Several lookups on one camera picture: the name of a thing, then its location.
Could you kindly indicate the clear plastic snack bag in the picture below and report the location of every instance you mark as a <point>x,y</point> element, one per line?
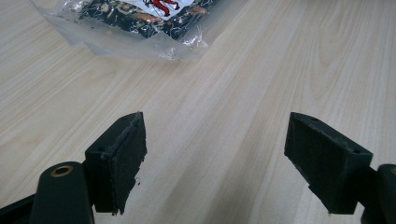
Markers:
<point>137,25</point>

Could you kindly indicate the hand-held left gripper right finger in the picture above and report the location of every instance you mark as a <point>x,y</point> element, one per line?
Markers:
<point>323,161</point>

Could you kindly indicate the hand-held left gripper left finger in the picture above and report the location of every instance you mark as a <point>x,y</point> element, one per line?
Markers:
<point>120,161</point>

